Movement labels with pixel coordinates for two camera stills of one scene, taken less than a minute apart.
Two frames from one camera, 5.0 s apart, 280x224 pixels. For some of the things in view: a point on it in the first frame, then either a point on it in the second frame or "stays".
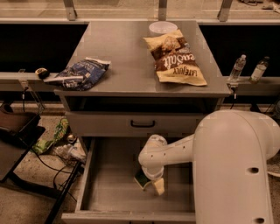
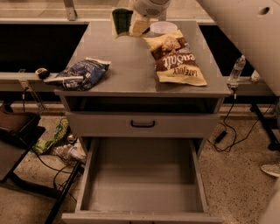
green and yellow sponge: (142, 178) → (122, 21)
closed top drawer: (141, 123) stays
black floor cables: (58, 171) stays
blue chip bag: (81, 75) stays
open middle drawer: (107, 192) stays
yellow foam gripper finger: (159, 185) → (141, 24)
